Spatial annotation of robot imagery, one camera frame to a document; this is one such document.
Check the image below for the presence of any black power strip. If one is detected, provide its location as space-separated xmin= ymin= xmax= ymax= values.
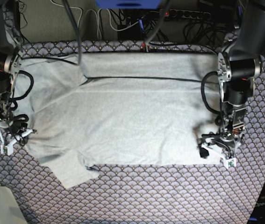
xmin=165 ymin=9 xmax=212 ymax=21

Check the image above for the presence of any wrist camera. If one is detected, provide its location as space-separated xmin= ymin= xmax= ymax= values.
xmin=222 ymin=156 xmax=237 ymax=169
xmin=0 ymin=142 xmax=14 ymax=156

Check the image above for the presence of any blue mount plate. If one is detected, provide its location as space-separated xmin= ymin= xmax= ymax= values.
xmin=96 ymin=0 xmax=161 ymax=9

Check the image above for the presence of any black box under table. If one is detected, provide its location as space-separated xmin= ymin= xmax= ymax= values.
xmin=117 ymin=23 xmax=142 ymax=41

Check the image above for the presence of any red black clamp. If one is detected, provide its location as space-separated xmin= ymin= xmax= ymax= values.
xmin=142 ymin=42 xmax=150 ymax=53

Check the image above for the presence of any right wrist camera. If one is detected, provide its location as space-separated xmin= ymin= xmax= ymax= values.
xmin=0 ymin=142 xmax=14 ymax=156

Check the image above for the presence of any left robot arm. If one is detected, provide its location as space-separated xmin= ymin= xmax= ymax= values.
xmin=197 ymin=0 xmax=265 ymax=167

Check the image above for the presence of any light grey T-shirt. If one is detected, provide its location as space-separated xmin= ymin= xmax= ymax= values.
xmin=15 ymin=53 xmax=220 ymax=189

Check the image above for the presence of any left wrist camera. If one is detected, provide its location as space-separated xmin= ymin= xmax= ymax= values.
xmin=222 ymin=156 xmax=237 ymax=169

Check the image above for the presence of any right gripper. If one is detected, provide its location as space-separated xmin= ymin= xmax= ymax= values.
xmin=0 ymin=114 xmax=38 ymax=147

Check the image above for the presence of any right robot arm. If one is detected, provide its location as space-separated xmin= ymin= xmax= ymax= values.
xmin=0 ymin=0 xmax=35 ymax=149

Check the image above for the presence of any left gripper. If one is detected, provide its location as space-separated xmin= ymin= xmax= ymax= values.
xmin=197 ymin=127 xmax=244 ymax=159

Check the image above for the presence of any white cable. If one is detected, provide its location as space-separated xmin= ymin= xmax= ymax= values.
xmin=50 ymin=0 xmax=84 ymax=38

